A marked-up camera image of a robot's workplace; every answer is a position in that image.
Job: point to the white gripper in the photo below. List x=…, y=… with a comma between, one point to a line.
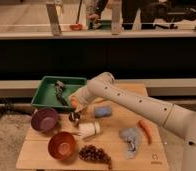
x=79, y=100

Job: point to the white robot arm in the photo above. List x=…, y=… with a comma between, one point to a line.
x=176, y=119

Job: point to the white metal cup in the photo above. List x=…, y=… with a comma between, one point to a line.
x=89, y=129

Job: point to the blue sponge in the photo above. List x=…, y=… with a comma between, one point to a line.
x=102, y=111

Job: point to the purple bowl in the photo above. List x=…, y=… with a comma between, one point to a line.
x=44, y=119

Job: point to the orange bowl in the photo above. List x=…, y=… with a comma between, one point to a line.
x=62, y=145

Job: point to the black tool in tray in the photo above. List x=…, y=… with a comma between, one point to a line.
x=59, y=87

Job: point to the green plastic tray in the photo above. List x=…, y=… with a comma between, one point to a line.
x=53, y=91

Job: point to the wooden board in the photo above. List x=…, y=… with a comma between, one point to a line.
x=150, y=157

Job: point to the purple grape bunch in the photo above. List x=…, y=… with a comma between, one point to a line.
x=91, y=153

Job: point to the grey cloth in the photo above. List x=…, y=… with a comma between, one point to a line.
x=132, y=137

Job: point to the orange carrot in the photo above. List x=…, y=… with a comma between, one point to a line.
x=145, y=128

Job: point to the red object in background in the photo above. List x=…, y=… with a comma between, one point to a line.
x=76, y=27

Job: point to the green background tray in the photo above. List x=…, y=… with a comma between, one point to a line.
x=100, y=25

